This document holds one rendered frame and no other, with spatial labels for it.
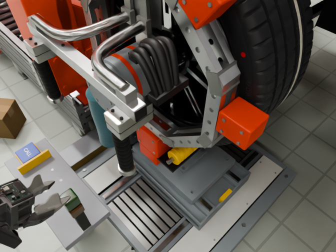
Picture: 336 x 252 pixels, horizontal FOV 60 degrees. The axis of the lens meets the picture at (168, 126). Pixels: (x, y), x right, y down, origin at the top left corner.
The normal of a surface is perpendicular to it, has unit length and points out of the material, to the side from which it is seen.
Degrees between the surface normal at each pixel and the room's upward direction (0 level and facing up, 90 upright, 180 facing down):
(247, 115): 0
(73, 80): 90
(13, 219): 90
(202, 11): 90
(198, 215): 0
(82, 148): 0
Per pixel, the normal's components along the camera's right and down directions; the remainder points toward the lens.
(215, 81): -0.72, 0.54
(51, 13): 0.69, 0.55
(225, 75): 0.49, -0.06
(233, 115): 0.00, -0.63
